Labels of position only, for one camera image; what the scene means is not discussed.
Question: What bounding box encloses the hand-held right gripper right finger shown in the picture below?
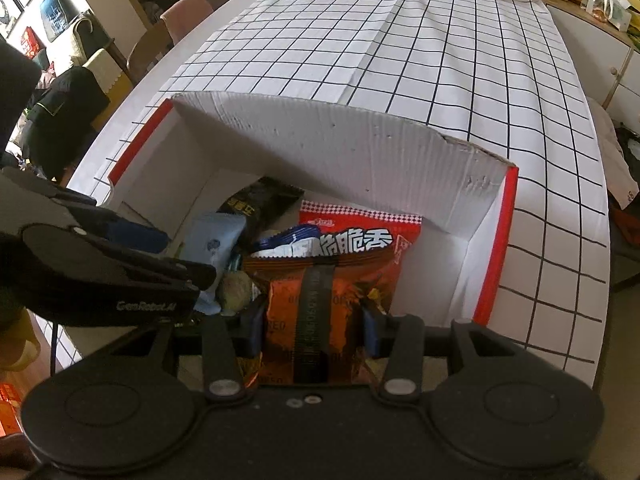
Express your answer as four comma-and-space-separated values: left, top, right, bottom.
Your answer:
361, 305, 576, 403

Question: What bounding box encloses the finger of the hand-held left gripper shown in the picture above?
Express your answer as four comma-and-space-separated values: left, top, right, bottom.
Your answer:
22, 224, 218, 291
5, 170, 168, 257

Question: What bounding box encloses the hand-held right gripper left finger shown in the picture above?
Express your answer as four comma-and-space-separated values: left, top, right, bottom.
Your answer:
75, 299, 266, 403

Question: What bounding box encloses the pale green snack packet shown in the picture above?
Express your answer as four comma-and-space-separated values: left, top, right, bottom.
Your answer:
220, 272, 256, 313

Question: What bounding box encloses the brown orange snack packet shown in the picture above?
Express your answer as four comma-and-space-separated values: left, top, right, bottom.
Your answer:
239, 247, 407, 390

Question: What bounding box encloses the light blue snack packet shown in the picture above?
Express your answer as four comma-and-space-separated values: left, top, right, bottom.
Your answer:
182, 212, 246, 316

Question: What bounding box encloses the white blue snack packet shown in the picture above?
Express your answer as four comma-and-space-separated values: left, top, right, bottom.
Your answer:
252, 224, 321, 256

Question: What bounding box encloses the red snack bag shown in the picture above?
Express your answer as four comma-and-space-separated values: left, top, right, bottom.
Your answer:
299, 200, 424, 281

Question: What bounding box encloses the black snack packet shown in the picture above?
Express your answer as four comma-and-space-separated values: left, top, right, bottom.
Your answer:
216, 176, 306, 251

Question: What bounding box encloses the white red cardboard box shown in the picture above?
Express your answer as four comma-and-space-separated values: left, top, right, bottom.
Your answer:
107, 91, 521, 356

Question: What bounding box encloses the orange box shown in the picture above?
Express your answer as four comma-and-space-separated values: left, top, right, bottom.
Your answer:
0, 382, 26, 436

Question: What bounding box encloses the black jacket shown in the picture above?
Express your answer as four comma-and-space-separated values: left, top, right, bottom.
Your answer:
22, 66, 112, 181

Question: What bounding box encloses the cream cloth yellow trim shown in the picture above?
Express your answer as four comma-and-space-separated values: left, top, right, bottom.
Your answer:
82, 49, 133, 97

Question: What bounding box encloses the dark wooden chair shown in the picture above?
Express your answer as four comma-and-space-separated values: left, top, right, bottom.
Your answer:
126, 0, 242, 86

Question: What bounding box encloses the pink cloth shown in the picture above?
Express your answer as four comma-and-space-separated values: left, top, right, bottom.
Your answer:
160, 0, 213, 43

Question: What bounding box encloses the blue poster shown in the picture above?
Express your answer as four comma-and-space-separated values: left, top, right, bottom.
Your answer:
40, 0, 80, 41

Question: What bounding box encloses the white checked tablecloth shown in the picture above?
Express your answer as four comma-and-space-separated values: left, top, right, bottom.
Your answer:
30, 0, 612, 396

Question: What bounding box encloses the beige cloth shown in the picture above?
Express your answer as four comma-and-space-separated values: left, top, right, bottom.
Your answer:
586, 97, 640, 211

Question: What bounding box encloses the white cabinet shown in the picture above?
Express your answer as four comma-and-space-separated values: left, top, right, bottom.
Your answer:
547, 2, 640, 111

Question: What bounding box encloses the white crumpled bag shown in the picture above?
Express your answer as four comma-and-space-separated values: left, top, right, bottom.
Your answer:
582, 0, 633, 31

